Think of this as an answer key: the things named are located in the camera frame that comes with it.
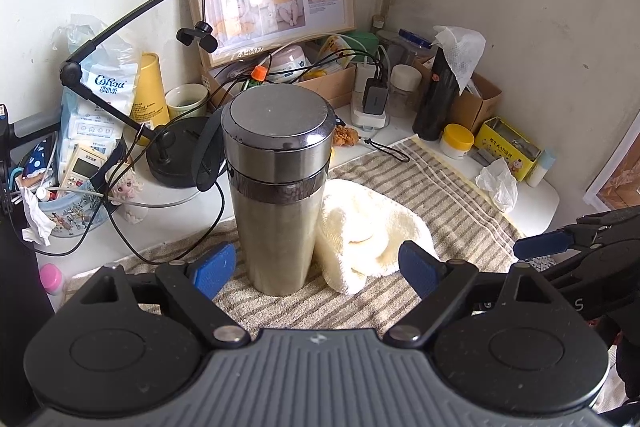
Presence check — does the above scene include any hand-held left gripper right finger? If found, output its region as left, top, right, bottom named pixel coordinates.
left=382, top=241, right=566, bottom=350

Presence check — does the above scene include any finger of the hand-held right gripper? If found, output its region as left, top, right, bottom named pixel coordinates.
left=513, top=206, right=640, bottom=260

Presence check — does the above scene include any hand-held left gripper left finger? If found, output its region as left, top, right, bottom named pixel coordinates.
left=75, top=243, right=251, bottom=350

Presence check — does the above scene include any stainless steel thermos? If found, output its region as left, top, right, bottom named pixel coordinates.
left=192, top=84, right=337, bottom=298

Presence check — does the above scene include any cream fluffy cloth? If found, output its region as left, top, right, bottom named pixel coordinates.
left=315, top=179, right=441, bottom=297

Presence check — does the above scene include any green container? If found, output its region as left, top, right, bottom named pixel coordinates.
left=345, top=31, right=381, bottom=62

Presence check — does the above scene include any crumpled clear wrapper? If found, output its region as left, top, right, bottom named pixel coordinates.
left=475, top=157, right=519, bottom=212

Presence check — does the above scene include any striped beige towel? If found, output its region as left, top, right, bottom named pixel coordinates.
left=65, top=134, right=556, bottom=343

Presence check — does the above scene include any small white tube bottle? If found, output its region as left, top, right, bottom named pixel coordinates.
left=526, top=148, right=557, bottom=188

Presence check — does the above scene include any yellow tin box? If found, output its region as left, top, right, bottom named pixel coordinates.
left=472, top=116, right=543, bottom=182

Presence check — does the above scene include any white framed painting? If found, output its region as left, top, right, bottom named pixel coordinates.
left=582, top=112, right=640, bottom=212

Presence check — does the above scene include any small doll figurine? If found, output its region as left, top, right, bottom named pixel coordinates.
left=107, top=169, right=143, bottom=208

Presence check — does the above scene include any white jar yellow lid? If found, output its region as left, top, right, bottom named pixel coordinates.
left=440, top=123, right=475, bottom=160

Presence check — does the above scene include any brown cardboard box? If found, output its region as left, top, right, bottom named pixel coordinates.
left=410, top=54, right=503, bottom=135

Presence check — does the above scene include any printed round tin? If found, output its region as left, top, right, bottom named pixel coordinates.
left=36, top=184, right=118, bottom=239

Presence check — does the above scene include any brown lumpy object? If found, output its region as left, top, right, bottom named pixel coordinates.
left=332, top=124, right=361, bottom=148

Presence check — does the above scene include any white power strip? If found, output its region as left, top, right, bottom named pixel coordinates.
left=350, top=102, right=391, bottom=130

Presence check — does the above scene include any green ceramic cup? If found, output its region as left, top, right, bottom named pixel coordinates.
left=165, top=84, right=210, bottom=120

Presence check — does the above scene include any pink capped bottle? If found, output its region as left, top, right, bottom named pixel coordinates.
left=39, top=263, right=65, bottom=297

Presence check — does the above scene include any white remote control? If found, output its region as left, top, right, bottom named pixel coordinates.
left=64, top=143, right=110, bottom=188

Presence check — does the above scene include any black tall bottle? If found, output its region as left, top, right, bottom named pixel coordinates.
left=412, top=47, right=466, bottom=142

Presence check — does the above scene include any black charger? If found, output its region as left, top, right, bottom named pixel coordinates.
left=361, top=78, right=388, bottom=116

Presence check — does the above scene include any clear jar white lid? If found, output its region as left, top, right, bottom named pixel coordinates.
left=387, top=64, right=423, bottom=118

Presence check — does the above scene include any crumpled white tissue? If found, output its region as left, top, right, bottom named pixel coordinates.
left=22, top=189, right=53, bottom=245

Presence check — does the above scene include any yellow cylinder canister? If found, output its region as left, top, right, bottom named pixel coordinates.
left=131, top=53, right=171, bottom=146

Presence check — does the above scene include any orange capped green bottle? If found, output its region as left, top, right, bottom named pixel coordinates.
left=245, top=66, right=268, bottom=90

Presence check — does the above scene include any white power adapter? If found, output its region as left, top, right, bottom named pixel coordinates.
left=354, top=63, right=381, bottom=94

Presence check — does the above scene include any white wet wipe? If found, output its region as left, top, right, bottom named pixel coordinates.
left=432, top=25, right=487, bottom=95

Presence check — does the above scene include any polka dot cloth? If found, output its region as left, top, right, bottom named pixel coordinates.
left=15, top=137, right=58, bottom=180

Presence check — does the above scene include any open cardboard box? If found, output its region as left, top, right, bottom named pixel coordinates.
left=200, top=52, right=358, bottom=110

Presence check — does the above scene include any clear plastic bag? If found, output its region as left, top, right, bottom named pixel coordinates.
left=52, top=14, right=141, bottom=188

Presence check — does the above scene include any white round jar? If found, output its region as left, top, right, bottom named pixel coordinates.
left=267, top=46, right=307, bottom=84

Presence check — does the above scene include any clear box blue lid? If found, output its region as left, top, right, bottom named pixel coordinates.
left=377, top=28, right=433, bottom=68

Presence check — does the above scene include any yellow snack packet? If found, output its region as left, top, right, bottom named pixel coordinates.
left=320, top=36, right=353, bottom=68

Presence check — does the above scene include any black lanyard cord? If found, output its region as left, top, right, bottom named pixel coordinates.
left=359, top=138, right=411, bottom=164

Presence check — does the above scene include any black charger cable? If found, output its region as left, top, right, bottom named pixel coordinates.
left=207, top=49, right=383, bottom=108

